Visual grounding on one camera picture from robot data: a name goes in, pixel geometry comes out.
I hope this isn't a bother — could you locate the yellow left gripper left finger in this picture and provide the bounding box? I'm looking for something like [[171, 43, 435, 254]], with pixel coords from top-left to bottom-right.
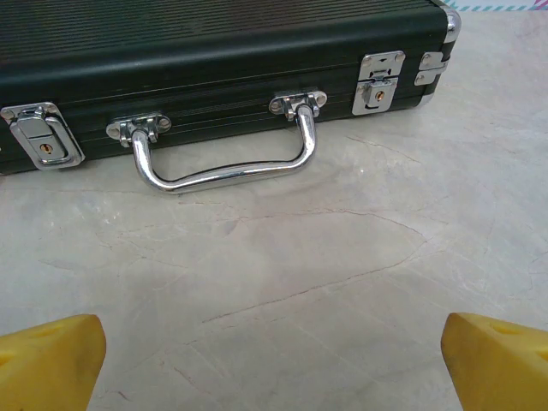
[[0, 313, 108, 411]]

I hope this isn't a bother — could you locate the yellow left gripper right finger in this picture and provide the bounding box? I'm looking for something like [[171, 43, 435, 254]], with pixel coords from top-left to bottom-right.
[[441, 312, 548, 411]]

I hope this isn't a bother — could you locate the black ribbed carry case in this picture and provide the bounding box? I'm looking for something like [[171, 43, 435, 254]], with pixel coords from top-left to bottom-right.
[[0, 0, 463, 196]]

